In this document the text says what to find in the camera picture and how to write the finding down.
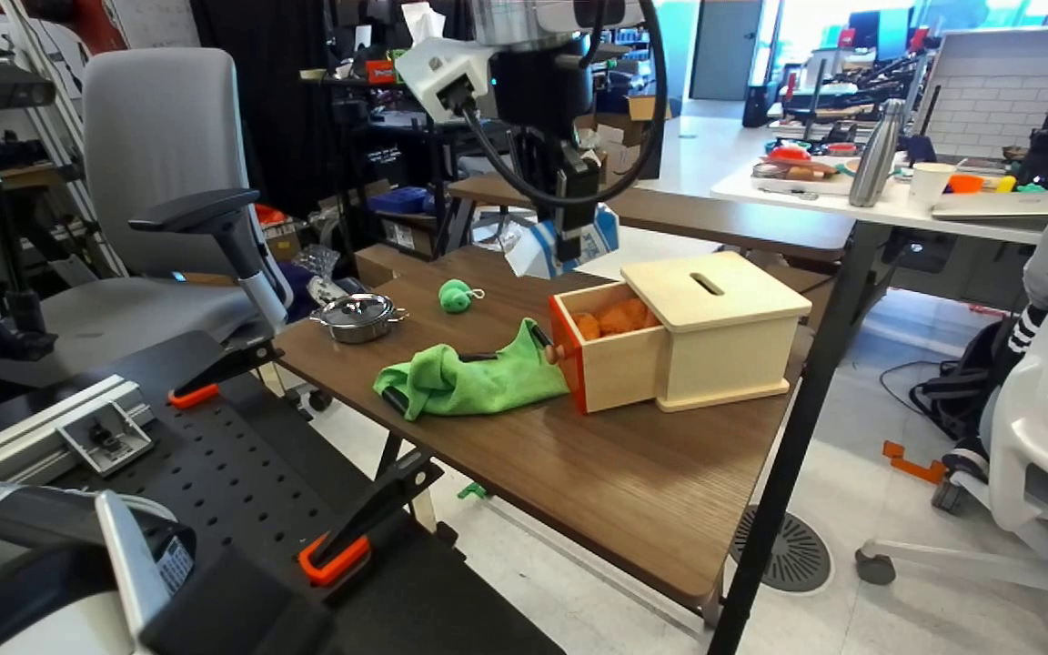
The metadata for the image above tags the blue and white paper carton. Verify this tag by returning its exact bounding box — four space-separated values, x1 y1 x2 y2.
534 204 620 278

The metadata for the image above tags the orange wooden drawer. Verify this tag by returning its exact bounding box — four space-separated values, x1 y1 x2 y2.
549 283 663 415

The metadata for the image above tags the aluminium rail bracket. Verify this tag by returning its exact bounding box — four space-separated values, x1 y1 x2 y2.
0 375 153 480

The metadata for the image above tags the green cloth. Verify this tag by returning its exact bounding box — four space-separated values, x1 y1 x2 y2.
370 316 566 418

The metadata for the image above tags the orange black clamp front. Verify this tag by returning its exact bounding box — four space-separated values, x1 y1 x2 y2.
293 452 439 591

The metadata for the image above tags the brown side table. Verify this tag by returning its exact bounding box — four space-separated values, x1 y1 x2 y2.
443 171 859 262

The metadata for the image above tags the small green ball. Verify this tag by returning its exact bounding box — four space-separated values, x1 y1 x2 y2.
436 278 485 316

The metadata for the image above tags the wooden box with slot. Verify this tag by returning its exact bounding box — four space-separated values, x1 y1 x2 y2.
621 253 812 413

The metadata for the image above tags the grey office chair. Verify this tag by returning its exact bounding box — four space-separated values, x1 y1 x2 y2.
0 49 293 389

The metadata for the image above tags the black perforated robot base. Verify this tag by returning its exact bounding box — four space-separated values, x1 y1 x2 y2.
114 364 559 655

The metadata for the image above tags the white cup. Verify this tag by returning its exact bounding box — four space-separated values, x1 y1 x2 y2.
908 165 953 208

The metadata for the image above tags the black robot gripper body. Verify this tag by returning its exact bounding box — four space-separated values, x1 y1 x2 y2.
492 49 603 266

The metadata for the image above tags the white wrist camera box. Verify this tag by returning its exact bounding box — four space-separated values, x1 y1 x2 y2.
398 37 492 124

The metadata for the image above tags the orange black clamp rear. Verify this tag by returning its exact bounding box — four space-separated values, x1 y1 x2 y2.
166 340 276 413

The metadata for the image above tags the orange black clamp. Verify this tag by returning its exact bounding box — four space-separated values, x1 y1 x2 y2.
166 340 276 413
293 452 439 591

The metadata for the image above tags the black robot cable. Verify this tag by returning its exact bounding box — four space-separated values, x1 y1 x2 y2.
460 0 669 211

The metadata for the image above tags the silver water bottle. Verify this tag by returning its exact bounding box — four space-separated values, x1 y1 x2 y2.
846 105 903 208

